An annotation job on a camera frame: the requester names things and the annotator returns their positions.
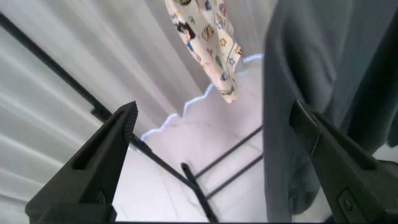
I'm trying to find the black clothes rack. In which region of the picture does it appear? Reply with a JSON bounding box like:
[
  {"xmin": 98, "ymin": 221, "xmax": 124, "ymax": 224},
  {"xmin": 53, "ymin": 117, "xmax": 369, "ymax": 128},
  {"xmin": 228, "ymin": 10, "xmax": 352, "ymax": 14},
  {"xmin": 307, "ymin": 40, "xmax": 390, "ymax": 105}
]
[{"xmin": 0, "ymin": 12, "xmax": 264, "ymax": 223}]

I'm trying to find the dark grey garment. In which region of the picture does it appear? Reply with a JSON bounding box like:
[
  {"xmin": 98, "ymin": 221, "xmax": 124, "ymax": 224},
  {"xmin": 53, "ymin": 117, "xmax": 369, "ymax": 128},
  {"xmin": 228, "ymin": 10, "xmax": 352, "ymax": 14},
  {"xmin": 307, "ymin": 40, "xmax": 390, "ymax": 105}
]
[{"xmin": 262, "ymin": 0, "xmax": 398, "ymax": 223}]

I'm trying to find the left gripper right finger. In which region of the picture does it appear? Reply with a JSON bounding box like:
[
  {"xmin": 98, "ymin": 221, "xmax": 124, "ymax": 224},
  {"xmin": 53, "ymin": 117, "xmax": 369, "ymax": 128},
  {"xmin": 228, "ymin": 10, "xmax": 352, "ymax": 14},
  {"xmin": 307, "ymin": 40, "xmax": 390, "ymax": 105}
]
[{"xmin": 288, "ymin": 99, "xmax": 398, "ymax": 224}]

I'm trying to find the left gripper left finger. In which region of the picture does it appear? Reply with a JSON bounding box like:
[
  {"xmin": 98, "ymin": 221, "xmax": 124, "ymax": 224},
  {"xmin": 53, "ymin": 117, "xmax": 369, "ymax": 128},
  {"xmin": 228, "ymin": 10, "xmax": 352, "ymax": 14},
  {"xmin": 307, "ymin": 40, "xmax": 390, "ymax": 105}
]
[{"xmin": 24, "ymin": 100, "xmax": 139, "ymax": 224}]

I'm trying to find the cream printed garment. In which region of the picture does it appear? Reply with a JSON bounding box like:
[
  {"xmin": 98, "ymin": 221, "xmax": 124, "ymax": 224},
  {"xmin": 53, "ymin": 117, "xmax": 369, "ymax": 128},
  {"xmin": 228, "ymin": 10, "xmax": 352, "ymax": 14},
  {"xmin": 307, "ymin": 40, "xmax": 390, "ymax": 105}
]
[{"xmin": 164, "ymin": 0, "xmax": 243, "ymax": 104}]

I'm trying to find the white curtain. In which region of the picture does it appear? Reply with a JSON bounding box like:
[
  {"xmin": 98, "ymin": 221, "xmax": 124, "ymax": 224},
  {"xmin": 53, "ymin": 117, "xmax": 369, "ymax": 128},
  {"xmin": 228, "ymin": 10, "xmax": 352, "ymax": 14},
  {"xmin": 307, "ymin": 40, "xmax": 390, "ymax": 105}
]
[{"xmin": 0, "ymin": 0, "xmax": 277, "ymax": 218}]

